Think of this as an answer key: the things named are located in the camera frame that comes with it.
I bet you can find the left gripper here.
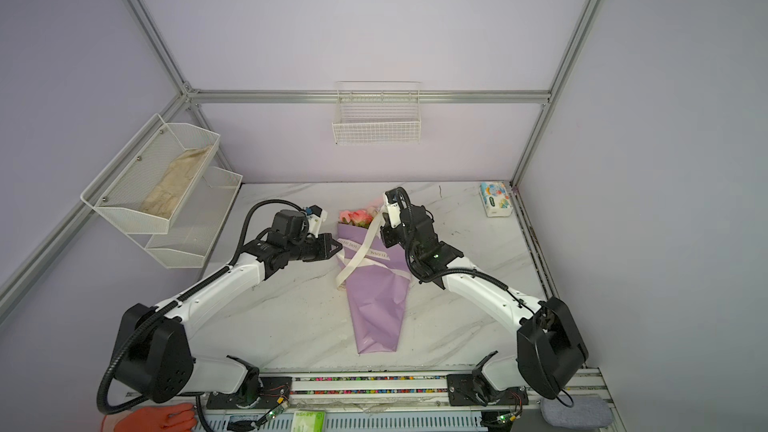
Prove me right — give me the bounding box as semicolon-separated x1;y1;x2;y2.
285;232;342;262

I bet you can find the cream printed ribbon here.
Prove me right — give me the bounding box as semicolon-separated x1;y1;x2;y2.
334;205;388;290

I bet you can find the pink purple wrapping paper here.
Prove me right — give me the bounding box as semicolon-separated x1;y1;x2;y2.
337;224;412;354

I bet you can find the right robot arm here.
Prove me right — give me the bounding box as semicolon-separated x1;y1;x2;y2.
380;187;589;407

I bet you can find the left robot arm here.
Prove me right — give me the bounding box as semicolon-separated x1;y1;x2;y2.
96;199;343;415

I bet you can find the tissue pack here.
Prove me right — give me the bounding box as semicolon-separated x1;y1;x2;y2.
480;181;513;218

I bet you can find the lower white mesh shelf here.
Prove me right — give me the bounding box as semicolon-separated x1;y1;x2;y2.
144;166;242;269

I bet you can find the white mesh shelf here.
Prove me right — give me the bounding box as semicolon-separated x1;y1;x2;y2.
144;166;242;269
80;114;220;235

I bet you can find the beige cloth in shelf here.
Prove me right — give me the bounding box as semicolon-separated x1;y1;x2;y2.
140;146;211;219

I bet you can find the green label box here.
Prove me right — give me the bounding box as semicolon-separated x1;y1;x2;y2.
290;411;325;432

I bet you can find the upper white mesh shelf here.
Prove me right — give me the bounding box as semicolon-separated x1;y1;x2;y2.
80;114;220;235

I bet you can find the orange rubber glove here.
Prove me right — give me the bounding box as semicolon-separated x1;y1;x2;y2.
100;403;198;432

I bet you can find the grey sponge pad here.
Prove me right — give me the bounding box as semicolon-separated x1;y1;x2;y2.
539;396;614;431

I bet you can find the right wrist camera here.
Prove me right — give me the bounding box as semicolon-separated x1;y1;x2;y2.
384;202;401;229

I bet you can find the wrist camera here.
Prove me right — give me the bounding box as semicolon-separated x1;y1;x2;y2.
305;205;328;238
384;202;401;229

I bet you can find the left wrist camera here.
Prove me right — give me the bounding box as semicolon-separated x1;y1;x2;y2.
305;205;328;238

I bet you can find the white wire wall basket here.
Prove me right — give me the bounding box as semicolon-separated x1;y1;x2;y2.
332;81;422;146

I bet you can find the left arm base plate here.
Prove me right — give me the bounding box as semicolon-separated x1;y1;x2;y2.
206;376;293;410

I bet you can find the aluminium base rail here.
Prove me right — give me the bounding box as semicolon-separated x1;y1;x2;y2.
122;367;613;432

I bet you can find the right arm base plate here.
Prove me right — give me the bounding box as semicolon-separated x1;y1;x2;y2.
446;374;529;407

